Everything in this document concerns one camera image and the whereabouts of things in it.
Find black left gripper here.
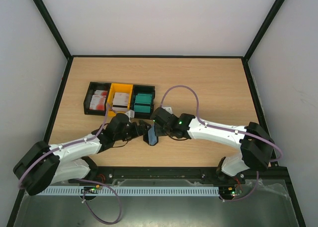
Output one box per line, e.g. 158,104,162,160
115,120,151,142

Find black leather card holder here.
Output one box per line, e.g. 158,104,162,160
143,126,159,146

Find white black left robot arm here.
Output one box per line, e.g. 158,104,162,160
13,113,151,196

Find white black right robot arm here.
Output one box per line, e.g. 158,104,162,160
151,107,273,183

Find teal card stack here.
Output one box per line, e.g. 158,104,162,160
133,93,153,113

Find white orange card stack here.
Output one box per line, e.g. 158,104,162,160
112,92,130,112

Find black card bin right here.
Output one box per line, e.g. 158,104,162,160
130,84,156,119

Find black card bin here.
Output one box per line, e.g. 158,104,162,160
83,82,111,116
130,84,156,119

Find yellow card bin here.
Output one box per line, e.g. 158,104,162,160
106,83,133,117

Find white red card stack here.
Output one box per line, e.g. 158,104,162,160
89,90,108,111

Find black card bin left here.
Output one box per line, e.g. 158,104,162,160
83,82,111,116

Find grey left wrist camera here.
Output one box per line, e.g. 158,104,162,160
125,110,135,119

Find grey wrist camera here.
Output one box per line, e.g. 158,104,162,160
125,110,135,119
163,107,173,114

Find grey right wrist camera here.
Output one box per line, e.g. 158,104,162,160
163,107,173,114

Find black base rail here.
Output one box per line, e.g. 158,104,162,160
68,166,290,185

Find white slotted cable duct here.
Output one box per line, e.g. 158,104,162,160
39,186,219,197

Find black enclosure frame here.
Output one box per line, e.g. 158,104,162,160
7,0,306,227

